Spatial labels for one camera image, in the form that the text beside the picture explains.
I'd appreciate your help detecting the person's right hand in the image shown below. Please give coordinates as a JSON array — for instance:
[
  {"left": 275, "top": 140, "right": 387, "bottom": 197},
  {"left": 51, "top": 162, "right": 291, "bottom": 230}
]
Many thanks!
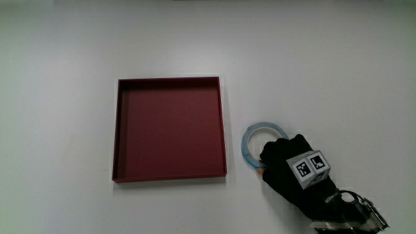
[{"left": 255, "top": 133, "right": 342, "bottom": 219}]

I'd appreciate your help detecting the blue tape roll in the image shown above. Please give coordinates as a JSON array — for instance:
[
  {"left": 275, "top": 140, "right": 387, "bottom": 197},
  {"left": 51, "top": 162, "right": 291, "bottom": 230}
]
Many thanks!
[{"left": 240, "top": 122, "right": 290, "bottom": 170}]

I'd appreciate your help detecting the dark red square tray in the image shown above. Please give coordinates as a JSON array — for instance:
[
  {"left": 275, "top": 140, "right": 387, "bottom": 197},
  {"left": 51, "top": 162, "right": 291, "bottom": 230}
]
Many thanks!
[{"left": 112, "top": 76, "right": 228, "bottom": 183}]

